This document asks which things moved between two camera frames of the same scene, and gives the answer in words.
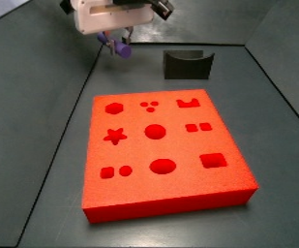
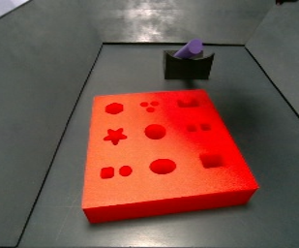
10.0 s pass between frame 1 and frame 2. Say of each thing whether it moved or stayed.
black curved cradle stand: stayed
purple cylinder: moved
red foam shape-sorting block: stayed
